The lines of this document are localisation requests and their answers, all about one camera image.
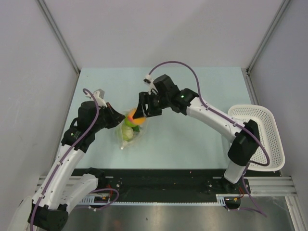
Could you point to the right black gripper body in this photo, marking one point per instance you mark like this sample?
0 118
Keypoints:
154 103

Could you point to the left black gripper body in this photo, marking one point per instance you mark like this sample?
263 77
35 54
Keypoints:
106 119

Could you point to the orange fake fruit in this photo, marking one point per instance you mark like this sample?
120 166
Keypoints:
135 121

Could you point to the dark green fake pepper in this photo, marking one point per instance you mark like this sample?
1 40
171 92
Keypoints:
136 128

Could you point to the clear polka dot zip bag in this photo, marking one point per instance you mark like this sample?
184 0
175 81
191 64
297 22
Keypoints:
137 135

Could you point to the green fake apple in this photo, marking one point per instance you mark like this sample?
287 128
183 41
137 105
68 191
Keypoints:
129 123

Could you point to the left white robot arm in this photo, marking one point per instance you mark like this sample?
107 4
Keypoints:
52 203

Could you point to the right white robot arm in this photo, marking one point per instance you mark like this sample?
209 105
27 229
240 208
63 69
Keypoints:
243 136

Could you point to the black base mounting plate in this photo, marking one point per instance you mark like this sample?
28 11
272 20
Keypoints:
167 185

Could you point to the white perforated plastic basket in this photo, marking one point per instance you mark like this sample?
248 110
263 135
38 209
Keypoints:
268 132

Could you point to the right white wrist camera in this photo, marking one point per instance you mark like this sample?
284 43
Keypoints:
150 82

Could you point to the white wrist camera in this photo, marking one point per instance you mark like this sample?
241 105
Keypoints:
150 82
97 96

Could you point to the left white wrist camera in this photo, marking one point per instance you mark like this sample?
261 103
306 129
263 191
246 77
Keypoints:
97 96

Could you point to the right aluminium corner post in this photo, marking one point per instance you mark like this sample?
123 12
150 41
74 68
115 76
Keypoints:
269 33

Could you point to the aluminium corner post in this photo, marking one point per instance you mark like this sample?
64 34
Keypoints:
57 33
269 33

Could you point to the white slotted cable duct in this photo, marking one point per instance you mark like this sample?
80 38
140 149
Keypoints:
88 201

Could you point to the left aluminium corner post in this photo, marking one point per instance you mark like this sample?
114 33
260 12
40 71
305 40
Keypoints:
57 33

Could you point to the aluminium frame rail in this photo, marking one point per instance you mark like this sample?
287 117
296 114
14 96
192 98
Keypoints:
271 186

